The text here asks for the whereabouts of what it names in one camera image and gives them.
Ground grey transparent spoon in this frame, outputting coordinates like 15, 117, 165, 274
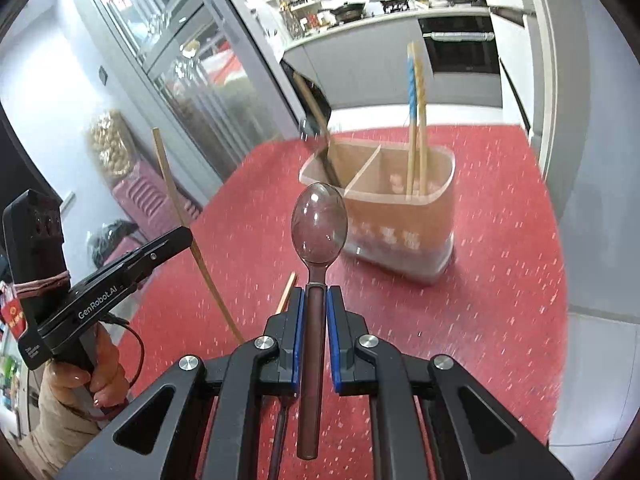
291, 182, 348, 460

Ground plain wooden chopstick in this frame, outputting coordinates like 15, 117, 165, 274
152, 127, 245, 344

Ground left hand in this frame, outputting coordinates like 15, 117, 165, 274
42, 324, 129, 410

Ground wooden chopstick on table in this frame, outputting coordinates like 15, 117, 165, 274
276, 272, 297, 314

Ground pink plastic stool stack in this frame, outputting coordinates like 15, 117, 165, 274
87, 159, 180, 269

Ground bag of nuts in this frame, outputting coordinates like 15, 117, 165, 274
87, 110, 138, 188

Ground pink cutlery holder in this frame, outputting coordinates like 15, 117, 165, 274
298, 138, 458, 283

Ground black garbage bag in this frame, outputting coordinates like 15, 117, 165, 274
280, 60, 332, 136

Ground glass sliding door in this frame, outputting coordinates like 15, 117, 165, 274
74, 0, 304, 204

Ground yellow patterned chopstick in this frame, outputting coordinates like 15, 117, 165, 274
413, 53, 428, 195

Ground blue patterned chopstick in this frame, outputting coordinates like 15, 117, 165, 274
406, 42, 418, 197

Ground black built-in oven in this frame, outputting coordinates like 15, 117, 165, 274
419, 15, 500, 74

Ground black wok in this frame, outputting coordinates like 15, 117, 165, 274
330, 3, 364, 23

